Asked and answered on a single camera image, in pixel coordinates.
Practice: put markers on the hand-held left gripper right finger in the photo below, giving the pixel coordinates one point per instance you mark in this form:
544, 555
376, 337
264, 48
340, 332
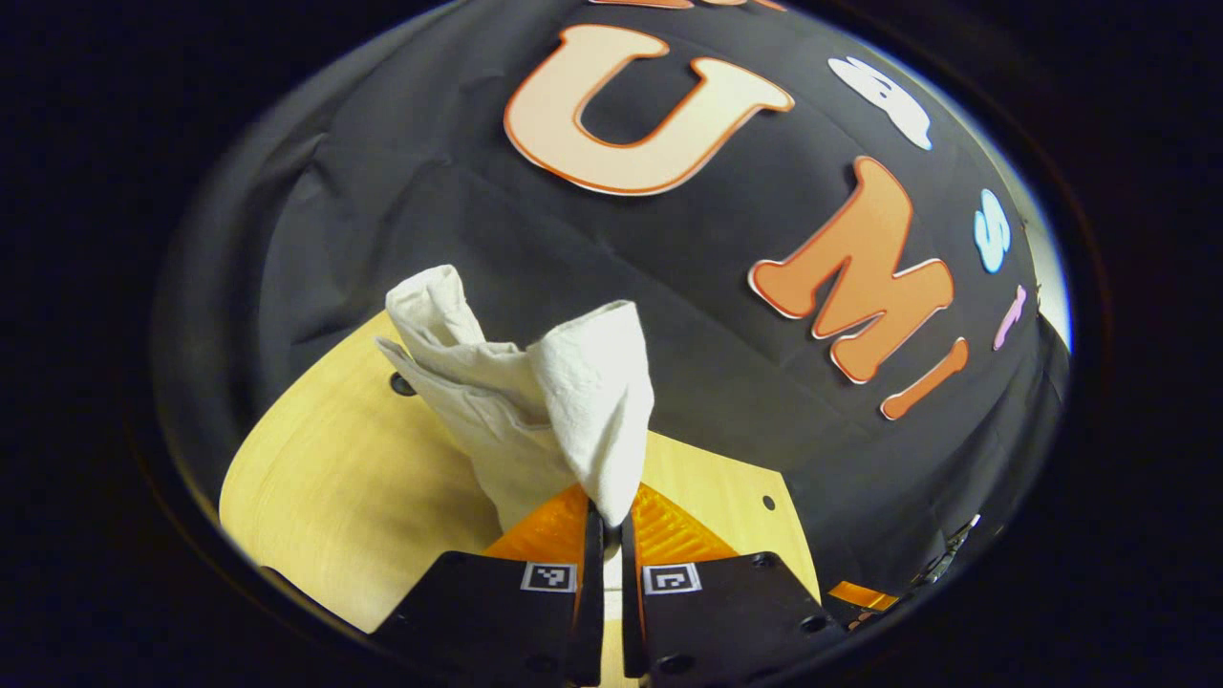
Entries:
726, 612

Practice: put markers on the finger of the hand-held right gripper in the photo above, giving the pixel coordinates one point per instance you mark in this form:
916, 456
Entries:
860, 596

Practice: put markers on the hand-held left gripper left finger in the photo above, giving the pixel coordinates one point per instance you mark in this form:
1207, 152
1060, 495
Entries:
497, 612

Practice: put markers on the white jeans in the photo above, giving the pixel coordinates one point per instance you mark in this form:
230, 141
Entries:
573, 401

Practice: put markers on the black backdrop cloth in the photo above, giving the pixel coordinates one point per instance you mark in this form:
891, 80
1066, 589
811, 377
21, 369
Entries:
430, 220

